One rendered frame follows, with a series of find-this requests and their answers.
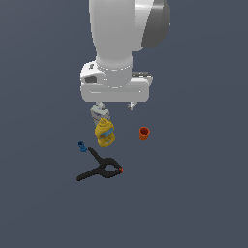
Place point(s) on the orange cup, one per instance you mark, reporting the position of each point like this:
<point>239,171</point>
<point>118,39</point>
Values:
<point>144,133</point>

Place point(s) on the yellow mustard bottle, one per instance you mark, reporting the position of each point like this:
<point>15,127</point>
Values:
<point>105,133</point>

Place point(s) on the black spring clamp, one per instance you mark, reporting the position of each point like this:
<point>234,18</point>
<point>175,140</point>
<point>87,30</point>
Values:
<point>102,168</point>

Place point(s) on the small blue toy piece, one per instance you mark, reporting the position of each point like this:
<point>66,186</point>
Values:
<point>82,146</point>

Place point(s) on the white grey carton box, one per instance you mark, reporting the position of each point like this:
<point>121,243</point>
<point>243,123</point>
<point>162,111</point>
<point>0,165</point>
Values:
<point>98,114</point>

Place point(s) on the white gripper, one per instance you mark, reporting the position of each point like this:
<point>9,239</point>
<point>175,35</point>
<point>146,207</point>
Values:
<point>113,90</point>

